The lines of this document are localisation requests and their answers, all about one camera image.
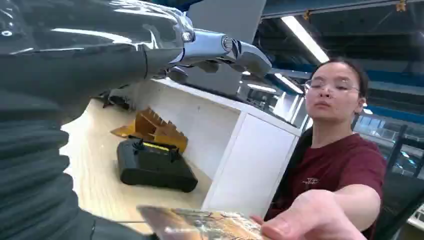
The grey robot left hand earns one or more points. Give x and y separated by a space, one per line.
82 49

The person's left hand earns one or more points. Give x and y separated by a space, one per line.
308 218

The printed card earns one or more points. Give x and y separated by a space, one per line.
198 225

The black clutter on desk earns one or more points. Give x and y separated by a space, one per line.
114 101

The person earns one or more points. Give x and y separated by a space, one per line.
338 155

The black chair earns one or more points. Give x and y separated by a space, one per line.
402 198

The wooden card box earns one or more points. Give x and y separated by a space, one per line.
155 127

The ribbed grey left arm sleeve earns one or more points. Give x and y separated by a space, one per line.
30 172

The person's glasses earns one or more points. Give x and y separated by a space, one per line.
331 85

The black handheld controller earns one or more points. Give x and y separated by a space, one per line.
152 165

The long ceiling light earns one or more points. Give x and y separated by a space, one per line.
261 88
306 38
288 83

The grey pillar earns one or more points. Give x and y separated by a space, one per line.
228 20

